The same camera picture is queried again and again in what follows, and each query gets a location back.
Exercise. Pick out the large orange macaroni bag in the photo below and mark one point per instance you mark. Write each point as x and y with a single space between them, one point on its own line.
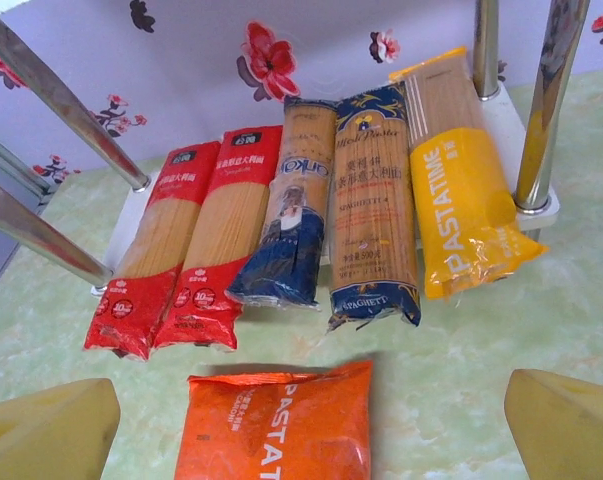
281 425

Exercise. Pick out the yellow spaghetti bag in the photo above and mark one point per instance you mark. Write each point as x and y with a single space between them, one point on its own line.
461 200

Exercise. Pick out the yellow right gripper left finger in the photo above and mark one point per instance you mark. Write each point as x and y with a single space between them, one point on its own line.
46 435

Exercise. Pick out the aluminium frame post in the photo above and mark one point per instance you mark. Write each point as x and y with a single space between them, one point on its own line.
16 172

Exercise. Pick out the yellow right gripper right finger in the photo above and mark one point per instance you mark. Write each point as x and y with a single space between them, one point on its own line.
566 435

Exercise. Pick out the red spaghetti bag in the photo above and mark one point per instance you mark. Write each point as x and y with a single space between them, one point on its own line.
131 310
201 310

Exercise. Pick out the white two-tier metal-leg shelf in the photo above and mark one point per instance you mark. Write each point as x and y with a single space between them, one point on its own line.
551 100

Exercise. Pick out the blue and gold spaghetti bag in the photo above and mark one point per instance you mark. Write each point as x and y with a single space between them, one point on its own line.
371 200

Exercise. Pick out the blue spaghetti bag with figure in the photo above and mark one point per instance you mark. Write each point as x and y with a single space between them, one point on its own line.
291 240

